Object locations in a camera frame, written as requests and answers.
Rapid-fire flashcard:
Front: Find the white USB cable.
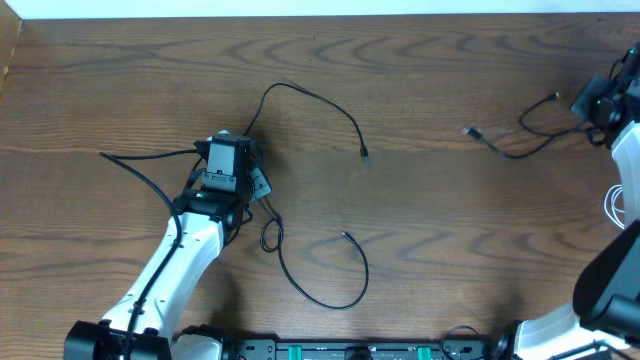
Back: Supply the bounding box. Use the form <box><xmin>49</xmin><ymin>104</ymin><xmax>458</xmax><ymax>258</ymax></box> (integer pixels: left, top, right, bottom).
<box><xmin>603</xmin><ymin>183</ymin><xmax>626</xmax><ymax>230</ymax></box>

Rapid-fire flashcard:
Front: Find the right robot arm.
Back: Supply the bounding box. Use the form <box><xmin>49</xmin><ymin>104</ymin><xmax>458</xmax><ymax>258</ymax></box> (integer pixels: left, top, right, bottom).
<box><xmin>501</xmin><ymin>45</ymin><xmax>639</xmax><ymax>359</ymax></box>

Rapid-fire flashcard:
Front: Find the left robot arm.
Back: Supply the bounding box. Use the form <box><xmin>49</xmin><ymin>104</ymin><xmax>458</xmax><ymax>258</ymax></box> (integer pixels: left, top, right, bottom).
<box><xmin>63</xmin><ymin>131</ymin><xmax>271</xmax><ymax>359</ymax></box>

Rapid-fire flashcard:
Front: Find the left camera cable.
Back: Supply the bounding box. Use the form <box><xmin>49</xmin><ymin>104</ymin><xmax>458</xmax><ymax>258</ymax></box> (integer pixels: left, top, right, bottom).
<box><xmin>98</xmin><ymin>148</ymin><xmax>201</xmax><ymax>360</ymax></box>

